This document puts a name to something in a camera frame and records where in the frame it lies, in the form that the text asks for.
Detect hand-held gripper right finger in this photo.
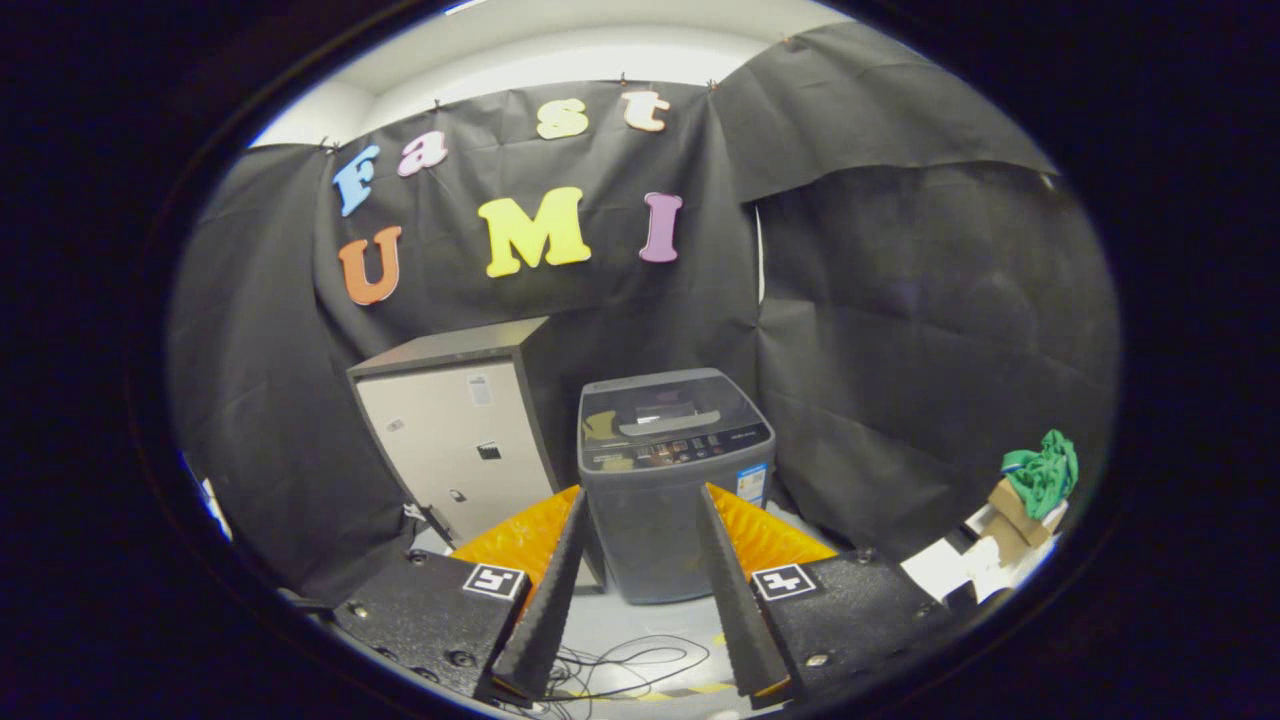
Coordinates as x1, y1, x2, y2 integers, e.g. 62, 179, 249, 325
697, 483, 953, 712

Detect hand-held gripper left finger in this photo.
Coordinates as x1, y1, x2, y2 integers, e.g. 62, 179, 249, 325
330, 485, 592, 707

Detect grey washing machine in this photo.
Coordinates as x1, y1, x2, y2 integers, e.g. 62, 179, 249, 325
577, 367, 778, 606

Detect dark washing machine lid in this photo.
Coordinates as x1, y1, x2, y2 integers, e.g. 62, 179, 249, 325
580, 368, 765, 453

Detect grey cabinet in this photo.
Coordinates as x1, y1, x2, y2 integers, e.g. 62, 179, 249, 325
346, 317, 607, 593

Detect white paper sheets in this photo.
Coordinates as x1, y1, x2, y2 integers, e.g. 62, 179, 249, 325
900, 498, 1069, 605

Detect brown cardboard box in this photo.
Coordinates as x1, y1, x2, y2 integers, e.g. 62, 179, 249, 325
987, 477, 1057, 548

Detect black backdrop cloth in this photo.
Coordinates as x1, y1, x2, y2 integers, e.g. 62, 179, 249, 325
165, 20, 1121, 607

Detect green cloth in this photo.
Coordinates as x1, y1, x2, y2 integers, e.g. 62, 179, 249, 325
1001, 429, 1081, 522

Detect white and blue object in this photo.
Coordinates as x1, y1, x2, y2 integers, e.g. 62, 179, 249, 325
180, 455, 234, 544

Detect black floor cables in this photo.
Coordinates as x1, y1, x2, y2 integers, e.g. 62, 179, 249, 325
518, 634, 714, 715

